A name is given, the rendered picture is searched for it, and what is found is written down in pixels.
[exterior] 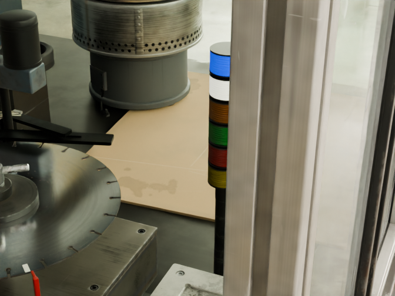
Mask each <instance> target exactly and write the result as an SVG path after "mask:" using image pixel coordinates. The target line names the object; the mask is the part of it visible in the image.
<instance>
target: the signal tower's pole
mask: <svg viewBox="0 0 395 296"><path fill-rule="evenodd" d="M225 207H226V190H220V189H215V247H214V274H217V275H221V276H223V264H224V244H225Z"/></svg>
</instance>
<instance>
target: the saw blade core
mask: <svg viewBox="0 0 395 296"><path fill-rule="evenodd" d="M41 145H42V147H41ZM13 146H14V142H1V143H0V163H1V164H2V166H3V167H4V166H13V165H18V164H27V163H28V164H29V171H23V172H17V173H9V174H16V175H20V176H24V177H26V178H28V179H30V180H32V181H33V182H34V183H35V184H36V186H37V188H38V196H39V199H38V202H37V204H36V206H35V207H34V208H33V209H32V210H31V211H30V212H29V213H28V214H26V215H24V216H22V217H20V218H18V219H16V220H13V221H10V222H7V223H2V224H0V280H3V279H7V278H8V275H7V271H6V270H10V271H9V272H10V276H11V278H12V277H17V276H21V275H25V274H29V273H31V272H30V271H32V270H33V271H34V272H35V271H39V270H42V269H44V268H45V266H44V265H43V264H42V263H41V262H40V261H43V262H44V264H45V265H46V266H47V267H50V266H52V265H55V264H57V263H60V262H62V261H64V260H66V259H68V258H70V257H72V256H74V255H75V254H76V252H78V253H79V252H81V251H82V250H84V249H85V248H86V247H88V246H90V245H91V244H92V243H94V242H95V241H96V240H97V239H98V238H99V237H100V236H101V235H102V234H103V233H104V232H105V231H106V230H107V229H108V228H109V227H110V225H111V224H112V223H113V221H114V219H115V217H116V215H117V213H118V211H119V208H120V201H121V193H120V186H119V183H118V181H117V179H116V177H115V175H114V174H113V173H112V172H111V170H110V169H109V168H108V167H106V166H105V165H104V164H103V163H102V162H100V161H99V160H97V159H96V158H94V157H92V156H90V155H88V154H86V153H84V152H81V151H79V150H75V149H71V148H67V147H65V146H60V145H56V144H49V143H44V144H42V143H39V142H16V144H15V147H13ZM39 147H41V148H39ZM83 159H85V160H83ZM107 183H109V184H107ZM105 215H107V216H105ZM91 232H94V233H91ZM69 248H73V250H72V249H69ZM75 251H76V252H75ZM24 264H27V265H28V267H29V269H30V271H29V272H25V270H24V268H23V266H22V265H24Z"/></svg>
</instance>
